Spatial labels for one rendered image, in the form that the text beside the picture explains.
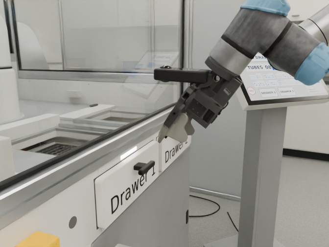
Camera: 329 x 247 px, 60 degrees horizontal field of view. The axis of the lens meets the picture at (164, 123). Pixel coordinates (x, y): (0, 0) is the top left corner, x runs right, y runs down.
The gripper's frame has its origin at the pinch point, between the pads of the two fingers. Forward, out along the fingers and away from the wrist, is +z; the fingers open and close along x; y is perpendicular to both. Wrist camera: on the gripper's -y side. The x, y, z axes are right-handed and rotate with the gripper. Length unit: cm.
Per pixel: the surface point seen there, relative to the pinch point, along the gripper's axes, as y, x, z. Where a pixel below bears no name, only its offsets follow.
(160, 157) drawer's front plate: 1.1, 16.4, 14.4
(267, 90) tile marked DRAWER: 16, 77, -12
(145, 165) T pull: 1.3, -1.2, 8.8
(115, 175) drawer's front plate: -1.6, -9.8, 9.9
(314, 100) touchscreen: 36, 93, -19
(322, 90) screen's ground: 37, 100, -25
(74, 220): -0.8, -21.8, 14.2
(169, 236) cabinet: 20, 28, 44
